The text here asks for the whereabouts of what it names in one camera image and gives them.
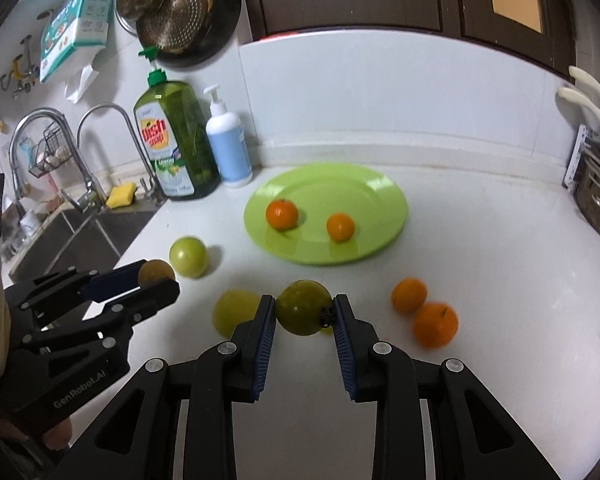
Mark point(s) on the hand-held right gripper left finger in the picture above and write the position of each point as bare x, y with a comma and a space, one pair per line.
261, 347

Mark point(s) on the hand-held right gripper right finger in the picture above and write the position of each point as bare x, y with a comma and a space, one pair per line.
345, 352

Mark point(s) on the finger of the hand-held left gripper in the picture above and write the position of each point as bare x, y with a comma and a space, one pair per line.
115, 280
150, 300

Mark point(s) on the small brown round fruit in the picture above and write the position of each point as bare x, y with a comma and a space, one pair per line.
157, 270

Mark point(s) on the yellow-green pear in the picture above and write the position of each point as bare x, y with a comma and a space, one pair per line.
232, 310

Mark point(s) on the dark green round fruit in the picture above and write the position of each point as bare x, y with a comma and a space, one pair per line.
302, 307

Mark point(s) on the green apple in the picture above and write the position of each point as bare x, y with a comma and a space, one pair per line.
188, 256

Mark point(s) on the small orange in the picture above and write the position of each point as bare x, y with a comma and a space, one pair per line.
340, 226
282, 214
409, 296

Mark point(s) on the large orange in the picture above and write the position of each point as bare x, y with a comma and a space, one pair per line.
435, 326

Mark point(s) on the green plastic plate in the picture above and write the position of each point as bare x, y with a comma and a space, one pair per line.
330, 185

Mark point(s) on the person's left hand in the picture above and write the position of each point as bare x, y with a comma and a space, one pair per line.
57, 432

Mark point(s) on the steel sink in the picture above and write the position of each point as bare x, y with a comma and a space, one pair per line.
70, 240

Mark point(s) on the yellow sponge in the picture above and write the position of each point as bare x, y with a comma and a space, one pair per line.
120, 195

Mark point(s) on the chrome gooseneck faucet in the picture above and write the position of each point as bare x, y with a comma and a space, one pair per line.
153, 192

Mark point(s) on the chrome spring faucet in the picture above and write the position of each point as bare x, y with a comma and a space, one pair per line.
86, 180

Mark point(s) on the green dish soap bottle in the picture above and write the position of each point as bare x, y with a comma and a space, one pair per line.
180, 150

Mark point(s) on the white and blue pump bottle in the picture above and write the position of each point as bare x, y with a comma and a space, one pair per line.
227, 145

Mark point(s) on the tissue pack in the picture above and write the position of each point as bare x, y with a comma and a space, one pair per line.
75, 25

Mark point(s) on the copper colander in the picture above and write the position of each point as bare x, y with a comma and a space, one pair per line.
180, 15

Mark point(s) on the brass round lid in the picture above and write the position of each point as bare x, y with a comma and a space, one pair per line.
140, 2

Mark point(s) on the steel knife rack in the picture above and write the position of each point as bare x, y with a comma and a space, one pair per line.
597, 195

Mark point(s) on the dark wooden cabinet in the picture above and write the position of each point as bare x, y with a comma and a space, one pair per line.
350, 10

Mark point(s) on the yellow wall hook rack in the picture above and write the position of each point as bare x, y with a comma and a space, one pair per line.
17, 67

